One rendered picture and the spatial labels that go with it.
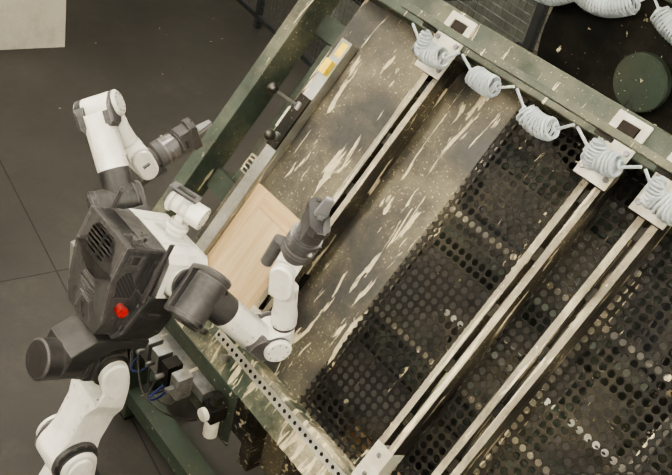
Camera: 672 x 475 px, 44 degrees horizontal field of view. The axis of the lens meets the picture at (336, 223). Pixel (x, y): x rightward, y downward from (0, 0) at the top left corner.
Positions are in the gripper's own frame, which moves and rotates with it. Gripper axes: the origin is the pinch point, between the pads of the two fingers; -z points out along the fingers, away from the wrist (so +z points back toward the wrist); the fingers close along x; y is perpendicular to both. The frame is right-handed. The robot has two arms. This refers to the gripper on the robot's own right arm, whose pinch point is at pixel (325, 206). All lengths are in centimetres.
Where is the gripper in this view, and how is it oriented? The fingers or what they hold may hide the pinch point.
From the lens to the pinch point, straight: 201.0
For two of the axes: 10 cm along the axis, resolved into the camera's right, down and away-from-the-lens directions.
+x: -0.4, -7.2, 6.9
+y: 9.0, 2.7, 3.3
